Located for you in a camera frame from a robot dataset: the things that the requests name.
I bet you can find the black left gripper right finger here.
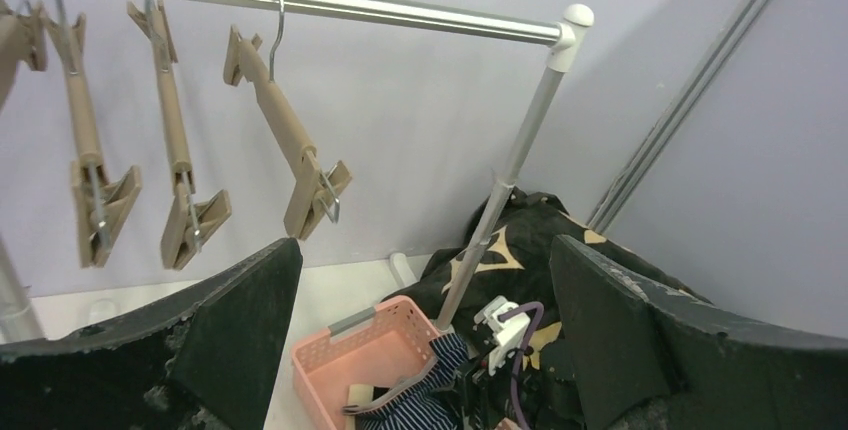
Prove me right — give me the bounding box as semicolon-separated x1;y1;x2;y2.
550;236;847;429

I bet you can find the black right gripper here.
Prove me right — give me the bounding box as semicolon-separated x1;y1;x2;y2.
454;357;511;429

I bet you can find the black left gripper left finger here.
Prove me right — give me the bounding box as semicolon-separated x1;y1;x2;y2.
1;238;303;429

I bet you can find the navy striped underwear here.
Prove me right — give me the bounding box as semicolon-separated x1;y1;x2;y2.
342;333;469;430

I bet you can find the black underwear beige waistband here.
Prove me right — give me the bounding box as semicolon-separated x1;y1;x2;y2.
346;384;389;406

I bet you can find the wooden hanger with grey underwear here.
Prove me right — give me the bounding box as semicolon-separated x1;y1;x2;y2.
127;0;232;271

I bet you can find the wooden hanger with navy underwear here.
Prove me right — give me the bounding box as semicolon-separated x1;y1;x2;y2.
223;0;352;241

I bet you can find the pink plastic basket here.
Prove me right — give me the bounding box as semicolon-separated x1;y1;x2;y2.
290;296;438;429

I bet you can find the black floral blanket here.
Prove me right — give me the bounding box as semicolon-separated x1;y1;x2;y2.
384;187;712;429

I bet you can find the left metal rack pole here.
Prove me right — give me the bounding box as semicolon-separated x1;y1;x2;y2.
1;242;45;343

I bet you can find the metal rack pole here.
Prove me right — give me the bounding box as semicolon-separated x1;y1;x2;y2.
435;4;595;332
1;242;45;343

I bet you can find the right metal rack pole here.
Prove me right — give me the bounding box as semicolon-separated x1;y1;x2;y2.
435;4;595;332

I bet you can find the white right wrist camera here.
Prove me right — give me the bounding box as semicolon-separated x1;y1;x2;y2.
474;295;531;376

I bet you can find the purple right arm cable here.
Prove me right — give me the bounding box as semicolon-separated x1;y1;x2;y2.
496;301;546;430

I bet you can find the right aluminium frame post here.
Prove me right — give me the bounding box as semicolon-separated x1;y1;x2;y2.
587;0;771;233

